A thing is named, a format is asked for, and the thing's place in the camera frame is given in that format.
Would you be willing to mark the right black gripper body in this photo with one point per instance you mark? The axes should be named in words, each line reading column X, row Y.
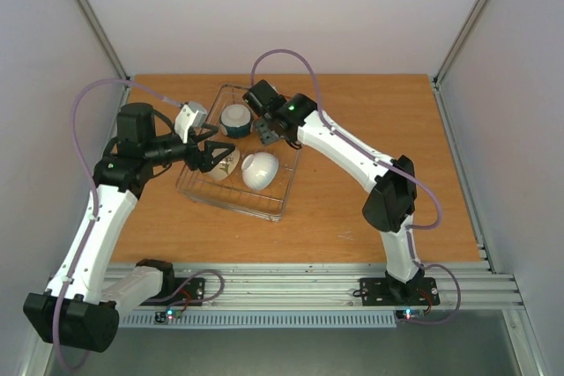
column 273, row 121

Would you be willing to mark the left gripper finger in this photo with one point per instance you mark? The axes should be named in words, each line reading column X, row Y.
column 205, row 132
column 213, row 153

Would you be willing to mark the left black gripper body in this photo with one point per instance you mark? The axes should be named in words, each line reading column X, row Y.
column 194, row 159

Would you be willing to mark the teal and white bowl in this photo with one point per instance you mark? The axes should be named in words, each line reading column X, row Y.
column 235, row 121

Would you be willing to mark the floral cream bowl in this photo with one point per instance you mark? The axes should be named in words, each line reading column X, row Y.
column 226, row 166

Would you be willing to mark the chrome wire dish rack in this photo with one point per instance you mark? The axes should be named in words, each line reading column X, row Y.
column 231, row 193

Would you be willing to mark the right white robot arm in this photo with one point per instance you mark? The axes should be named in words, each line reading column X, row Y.
column 389, row 183

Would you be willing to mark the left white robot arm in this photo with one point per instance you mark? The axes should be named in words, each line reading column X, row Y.
column 76, row 310

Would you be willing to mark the left controller board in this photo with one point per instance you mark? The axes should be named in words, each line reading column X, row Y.
column 166, row 317

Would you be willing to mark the controller board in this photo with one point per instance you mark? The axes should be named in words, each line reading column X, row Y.
column 410, row 314
column 166, row 317

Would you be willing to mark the right controller board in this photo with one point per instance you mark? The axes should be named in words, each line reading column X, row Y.
column 410, row 314

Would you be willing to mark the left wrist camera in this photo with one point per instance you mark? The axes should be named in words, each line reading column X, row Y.
column 192, row 115

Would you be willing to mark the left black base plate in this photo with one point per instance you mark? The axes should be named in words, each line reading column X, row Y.
column 169, row 293

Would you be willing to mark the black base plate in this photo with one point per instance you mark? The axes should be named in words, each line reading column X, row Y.
column 380, row 291
column 169, row 293

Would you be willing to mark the right aluminium frame post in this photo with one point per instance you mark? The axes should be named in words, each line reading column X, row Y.
column 476, row 11

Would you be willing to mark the aluminium frame post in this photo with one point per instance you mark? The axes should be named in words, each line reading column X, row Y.
column 101, row 36
column 476, row 11

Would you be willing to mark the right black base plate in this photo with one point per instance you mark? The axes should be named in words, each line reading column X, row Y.
column 380, row 291

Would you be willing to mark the left aluminium frame post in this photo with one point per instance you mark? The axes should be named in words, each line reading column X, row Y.
column 101, row 36

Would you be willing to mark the grey slotted cable duct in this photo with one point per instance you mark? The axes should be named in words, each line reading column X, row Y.
column 208, row 320

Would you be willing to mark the aluminium mounting rail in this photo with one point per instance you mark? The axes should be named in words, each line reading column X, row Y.
column 330, row 286

